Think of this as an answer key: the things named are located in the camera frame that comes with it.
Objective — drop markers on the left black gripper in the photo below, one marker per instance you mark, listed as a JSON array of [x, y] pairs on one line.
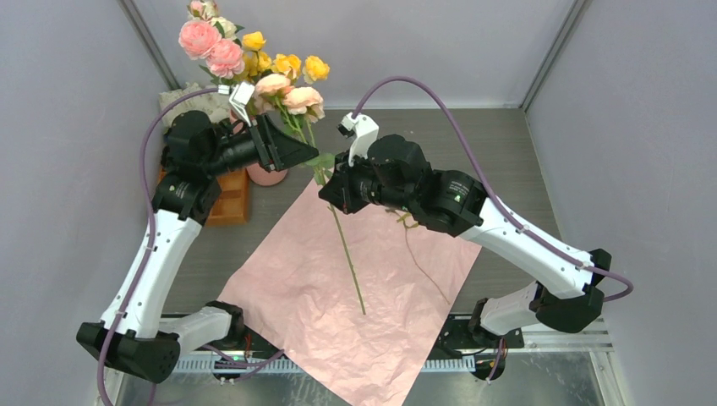
[[276, 150]]

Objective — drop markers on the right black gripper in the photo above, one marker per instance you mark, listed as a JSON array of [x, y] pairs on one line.
[[338, 189]]

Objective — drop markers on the peach rose stem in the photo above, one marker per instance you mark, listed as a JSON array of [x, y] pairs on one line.
[[299, 107]]

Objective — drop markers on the purple and pink wrapping paper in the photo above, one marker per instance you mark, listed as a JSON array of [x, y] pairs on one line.
[[296, 291]]

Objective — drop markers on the pink rose stem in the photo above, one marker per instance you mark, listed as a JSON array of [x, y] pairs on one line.
[[223, 58]]

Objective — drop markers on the white rose stem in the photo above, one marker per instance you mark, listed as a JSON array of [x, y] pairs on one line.
[[210, 12]]

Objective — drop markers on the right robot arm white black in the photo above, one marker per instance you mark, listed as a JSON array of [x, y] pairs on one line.
[[395, 174]]

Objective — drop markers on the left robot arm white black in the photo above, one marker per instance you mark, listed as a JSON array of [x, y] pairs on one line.
[[129, 337]]

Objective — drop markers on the pink cylindrical vase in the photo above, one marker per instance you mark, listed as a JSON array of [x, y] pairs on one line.
[[256, 173]]

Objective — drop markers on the cream patterned cloth bag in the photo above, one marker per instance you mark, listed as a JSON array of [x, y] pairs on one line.
[[214, 104]]

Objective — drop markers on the orange compartment tray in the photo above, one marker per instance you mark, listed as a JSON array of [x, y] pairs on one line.
[[220, 201]]

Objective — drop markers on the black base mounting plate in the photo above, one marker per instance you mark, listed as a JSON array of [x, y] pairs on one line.
[[456, 338]]

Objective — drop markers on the small green-lit circuit board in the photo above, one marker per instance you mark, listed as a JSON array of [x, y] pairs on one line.
[[230, 362]]

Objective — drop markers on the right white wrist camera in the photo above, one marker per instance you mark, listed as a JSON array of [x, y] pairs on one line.
[[364, 131]]

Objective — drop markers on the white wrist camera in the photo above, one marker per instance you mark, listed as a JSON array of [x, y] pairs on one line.
[[239, 97], [364, 131]]

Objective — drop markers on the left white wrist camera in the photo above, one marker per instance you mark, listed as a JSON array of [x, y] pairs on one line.
[[239, 97]]

